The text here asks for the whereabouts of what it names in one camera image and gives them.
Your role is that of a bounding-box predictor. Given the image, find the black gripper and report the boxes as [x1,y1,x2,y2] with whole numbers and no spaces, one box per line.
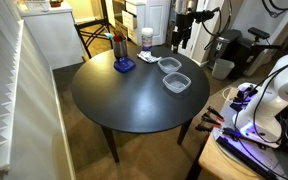
[170,12,196,55]

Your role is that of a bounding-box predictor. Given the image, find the clear plastic bowl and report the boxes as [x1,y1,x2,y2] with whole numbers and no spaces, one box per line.
[162,71,192,94]
[157,56,183,75]

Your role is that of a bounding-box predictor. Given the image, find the white wipes canister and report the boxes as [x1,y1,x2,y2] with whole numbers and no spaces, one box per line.
[140,27,154,52]

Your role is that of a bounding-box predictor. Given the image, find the crumpled white cloth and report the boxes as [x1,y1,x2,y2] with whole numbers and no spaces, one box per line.
[136,50,163,64]

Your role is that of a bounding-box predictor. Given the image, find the black trash can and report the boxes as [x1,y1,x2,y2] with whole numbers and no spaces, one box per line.
[213,28,243,64]

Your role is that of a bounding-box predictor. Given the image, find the small white wastebasket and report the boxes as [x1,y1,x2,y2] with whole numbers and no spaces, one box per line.
[211,57,236,81]

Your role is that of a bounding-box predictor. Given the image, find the white drawer cabinet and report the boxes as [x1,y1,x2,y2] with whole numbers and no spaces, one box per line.
[112,0,172,47]

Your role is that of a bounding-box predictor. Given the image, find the metal utensil cup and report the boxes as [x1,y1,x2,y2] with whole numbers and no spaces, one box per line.
[112,35,129,59]

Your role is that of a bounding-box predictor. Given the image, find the black storage bin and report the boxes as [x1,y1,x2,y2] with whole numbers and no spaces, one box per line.
[232,36,272,79]

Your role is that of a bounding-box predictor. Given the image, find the round black table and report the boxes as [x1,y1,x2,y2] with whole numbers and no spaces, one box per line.
[69,44,211,164]

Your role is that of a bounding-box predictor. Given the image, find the black clamp with orange tip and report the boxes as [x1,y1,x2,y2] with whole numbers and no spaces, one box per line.
[201,113,222,128]
[207,105,225,122]
[195,123,215,133]

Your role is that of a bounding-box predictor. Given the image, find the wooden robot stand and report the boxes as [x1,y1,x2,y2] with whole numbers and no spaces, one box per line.
[198,87,288,180]

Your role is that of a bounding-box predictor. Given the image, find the long black bar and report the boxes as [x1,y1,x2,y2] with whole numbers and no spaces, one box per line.
[216,135,278,180]

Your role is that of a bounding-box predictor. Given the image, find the white kitchen counter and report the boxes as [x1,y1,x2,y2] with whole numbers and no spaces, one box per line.
[16,1,87,70]

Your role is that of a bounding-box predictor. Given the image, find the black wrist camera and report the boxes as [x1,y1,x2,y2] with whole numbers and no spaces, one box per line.
[193,8,221,24]

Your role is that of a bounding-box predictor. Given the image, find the white cable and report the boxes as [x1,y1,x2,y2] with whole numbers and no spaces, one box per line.
[221,86,240,103]

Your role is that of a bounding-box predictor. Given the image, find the black camera on stand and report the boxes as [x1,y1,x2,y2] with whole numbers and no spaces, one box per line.
[247,26,283,53]

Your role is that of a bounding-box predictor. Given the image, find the dark mounting bracket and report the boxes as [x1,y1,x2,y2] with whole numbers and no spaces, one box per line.
[229,84,260,113]

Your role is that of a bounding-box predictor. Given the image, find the grey metal base plate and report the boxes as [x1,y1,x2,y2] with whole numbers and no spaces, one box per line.
[212,99,288,180]

